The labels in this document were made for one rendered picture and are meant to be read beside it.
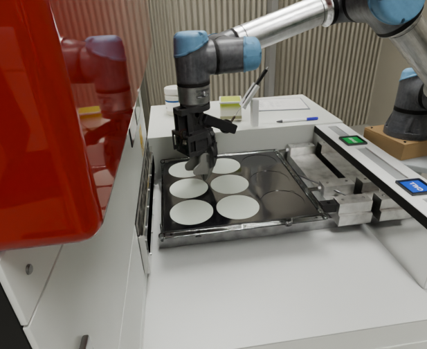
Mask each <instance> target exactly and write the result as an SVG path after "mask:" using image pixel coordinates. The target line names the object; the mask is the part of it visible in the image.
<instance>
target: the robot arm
mask: <svg viewBox="0 0 427 349"><path fill-rule="evenodd" d="M424 6H425V0H303V1H300V2H297V3H295V4H292V5H290V6H287V7H285V8H282V9H279V10H276V11H275V12H272V13H269V14H267V15H264V16H262V17H259V18H257V19H254V20H251V21H248V22H246V23H244V24H241V25H238V26H236V27H234V28H231V29H228V30H225V31H223V32H221V33H212V34H210V35H208V34H207V32H206V31H204V30H187V31H181V32H177V33H176V34H175V35H174V37H173V41H174V43H173V45H174V55H173V56H174V61H175V69H176V82H177V92H178V100H179V103H180V106H178V107H173V114H174V126H175V129H172V141H173V148H174V150H175V149H176V150H177V151H178V152H180V153H182V154H184V155H186V156H188V157H189V158H190V160H189V161H188V162H187V163H186V164H185V169H186V170H187V171H191V170H193V174H194V175H201V178H202V179H203V180H204V181H207V180H208V178H209V177H210V175H211V173H212V171H213V168H214V167H215V164H216V161H217V156H218V150H217V142H216V137H215V132H214V131H213V128H212V127H215V128H217V129H220V131H221V132H223V133H225V134H227V133H229V132H230V133H232V134H235V132H236V130H237V125H236V124H233V123H232V122H231V121H230V120H228V119H224V120H222V119H220V118H217V117H214V116H211V115H209V114H205V113H204V111H207V110H209V109H210V75H220V74H227V73H239V72H244V73H245V72H247V71H254V70H256V69H257V68H258V67H259V65H260V62H261V59H262V48H265V47H267V46H270V45H272V44H275V43H278V42H281V41H282V40H285V39H288V38H290V37H293V36H295V35H298V34H300V33H303V32H305V31H307V30H310V29H312V28H315V27H317V26H323V27H328V26H330V25H333V24H338V23H345V22H355V23H367V24H368V25H369V26H370V27H371V28H372V30H373V31H374V32H375V33H376V34H377V35H378V36H379V37H380V38H389V40H390V41H391V42H392V43H393V44H394V46H395V47H396V48H397V50H398V51H399V52H400V54H401V55H402V56H403V58H404V59H405V60H406V62H407V63H409V65H410V66H411V68H407V69H404V70H403V71H402V73H401V78H400V80H399V86H398V90H397V96H396V99H395V102H394V108H393V111H392V113H391V114H390V116H389V118H388V119H387V121H386V123H385V125H384V127H383V133H384V134H386V135H388V136H391V137H393V138H397V139H401V140H407V141H425V140H427V20H426V18H425V17H424V15H423V13H422V12H423V11H424ZM174 135H175V139H176V145H175V142H174Z"/></svg>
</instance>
